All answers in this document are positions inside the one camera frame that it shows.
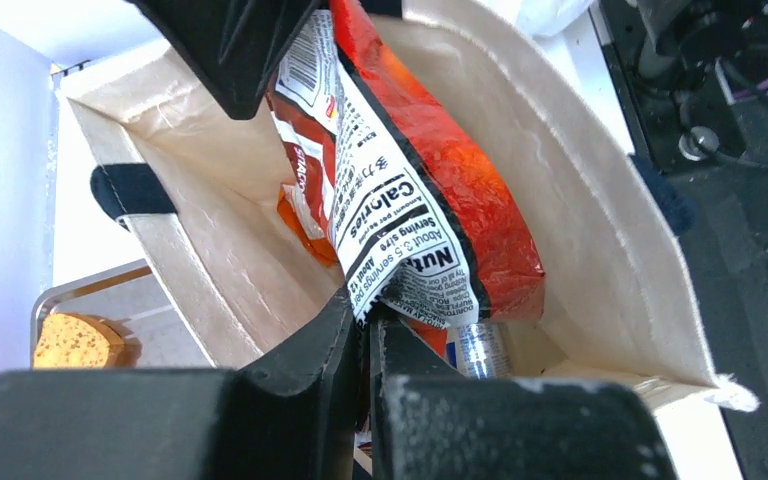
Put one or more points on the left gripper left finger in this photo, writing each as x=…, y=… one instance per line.
x=288, y=415

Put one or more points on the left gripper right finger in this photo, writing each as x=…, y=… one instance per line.
x=430, y=422

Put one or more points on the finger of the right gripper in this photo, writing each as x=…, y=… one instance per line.
x=232, y=46

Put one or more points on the beige canvas tote bag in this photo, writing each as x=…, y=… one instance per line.
x=199, y=190

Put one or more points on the red chips bag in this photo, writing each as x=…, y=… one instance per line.
x=397, y=193

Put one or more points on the white plastic grocery bag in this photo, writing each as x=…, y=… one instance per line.
x=546, y=18

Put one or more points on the silver drink can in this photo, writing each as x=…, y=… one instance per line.
x=478, y=351

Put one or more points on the orange snack packet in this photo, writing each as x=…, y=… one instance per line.
x=296, y=215

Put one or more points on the stainless steel tray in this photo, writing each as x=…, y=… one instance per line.
x=134, y=303

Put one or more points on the brown bread slice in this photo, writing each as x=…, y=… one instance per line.
x=69, y=340

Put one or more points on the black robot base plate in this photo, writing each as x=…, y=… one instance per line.
x=692, y=81

